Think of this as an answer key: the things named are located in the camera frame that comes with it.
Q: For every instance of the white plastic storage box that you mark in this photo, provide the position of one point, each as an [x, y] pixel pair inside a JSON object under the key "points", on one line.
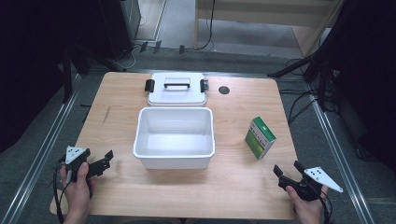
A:
{"points": [[174, 137]]}

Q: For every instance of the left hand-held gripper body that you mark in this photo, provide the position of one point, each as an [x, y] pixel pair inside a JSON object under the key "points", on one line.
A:
{"points": [[77, 159]]}

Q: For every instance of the black tripod stand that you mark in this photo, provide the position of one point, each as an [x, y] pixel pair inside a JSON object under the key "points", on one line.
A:
{"points": [[320, 71]]}

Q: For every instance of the dark curtain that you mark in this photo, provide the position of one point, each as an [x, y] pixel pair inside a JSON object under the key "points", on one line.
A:
{"points": [[31, 62], [367, 77]]}

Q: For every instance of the green and white carton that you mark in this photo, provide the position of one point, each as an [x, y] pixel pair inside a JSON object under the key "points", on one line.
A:
{"points": [[259, 138]]}

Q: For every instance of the light wooden furniture frame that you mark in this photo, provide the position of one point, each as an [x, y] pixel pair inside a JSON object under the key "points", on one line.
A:
{"points": [[267, 12]]}

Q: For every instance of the person's left hand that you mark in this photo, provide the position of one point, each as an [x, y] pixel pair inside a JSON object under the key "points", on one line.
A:
{"points": [[78, 193]]}

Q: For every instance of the person's right hand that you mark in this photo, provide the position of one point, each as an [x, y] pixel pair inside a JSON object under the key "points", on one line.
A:
{"points": [[306, 210]]}

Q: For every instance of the black round table grommet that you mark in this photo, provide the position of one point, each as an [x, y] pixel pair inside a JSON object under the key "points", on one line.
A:
{"points": [[223, 90]]}

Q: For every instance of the black computer tower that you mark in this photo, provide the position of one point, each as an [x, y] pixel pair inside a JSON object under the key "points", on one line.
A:
{"points": [[120, 28]]}

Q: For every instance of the metal floor rail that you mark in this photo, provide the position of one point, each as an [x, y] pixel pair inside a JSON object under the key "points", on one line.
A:
{"points": [[40, 149], [339, 155]]}

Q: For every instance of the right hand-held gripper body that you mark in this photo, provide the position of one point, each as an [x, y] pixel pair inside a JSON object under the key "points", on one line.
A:
{"points": [[311, 186]]}

